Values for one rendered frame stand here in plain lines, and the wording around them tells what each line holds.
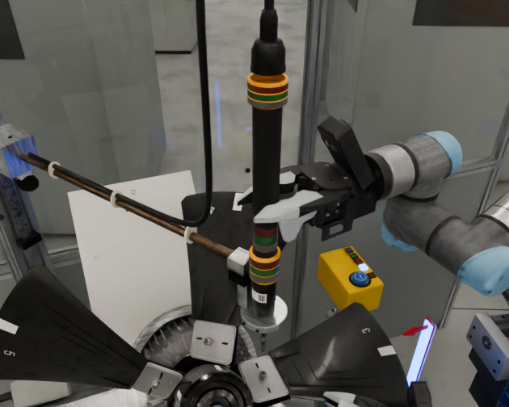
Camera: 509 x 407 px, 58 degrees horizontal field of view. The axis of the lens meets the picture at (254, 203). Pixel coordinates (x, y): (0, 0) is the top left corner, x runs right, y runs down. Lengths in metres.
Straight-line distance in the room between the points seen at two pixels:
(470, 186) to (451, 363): 0.92
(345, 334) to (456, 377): 1.59
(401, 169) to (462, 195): 1.36
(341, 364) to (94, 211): 0.57
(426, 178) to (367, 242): 1.15
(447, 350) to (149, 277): 1.83
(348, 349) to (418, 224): 0.28
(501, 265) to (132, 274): 0.68
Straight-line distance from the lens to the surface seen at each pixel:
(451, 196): 1.98
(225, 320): 0.78
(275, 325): 0.68
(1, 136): 1.04
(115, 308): 1.00
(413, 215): 0.75
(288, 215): 0.55
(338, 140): 0.57
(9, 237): 1.22
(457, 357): 2.54
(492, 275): 0.70
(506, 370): 1.29
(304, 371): 0.84
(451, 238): 0.72
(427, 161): 0.71
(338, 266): 1.22
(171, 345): 0.90
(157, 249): 1.00
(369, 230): 1.81
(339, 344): 0.90
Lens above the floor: 1.88
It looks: 35 degrees down
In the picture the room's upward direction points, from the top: straight up
